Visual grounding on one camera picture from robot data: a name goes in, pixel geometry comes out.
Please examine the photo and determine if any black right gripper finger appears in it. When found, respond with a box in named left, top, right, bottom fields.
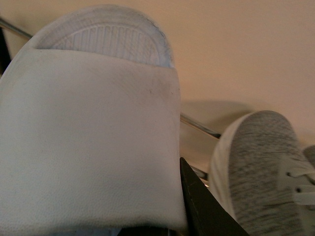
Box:
left=180, top=157, right=248, bottom=236

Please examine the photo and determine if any grey sneaker front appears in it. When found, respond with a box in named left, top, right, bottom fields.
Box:
left=208, top=111, right=315, bottom=236

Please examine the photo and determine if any grey sneaker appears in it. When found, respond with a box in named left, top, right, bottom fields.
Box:
left=208, top=111, right=315, bottom=236
left=303, top=145, right=315, bottom=166

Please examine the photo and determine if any light blue slipper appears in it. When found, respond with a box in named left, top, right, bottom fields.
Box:
left=0, top=5, right=188, bottom=236

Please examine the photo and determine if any black metal shoe rack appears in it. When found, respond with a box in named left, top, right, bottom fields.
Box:
left=0, top=17, right=221, bottom=187

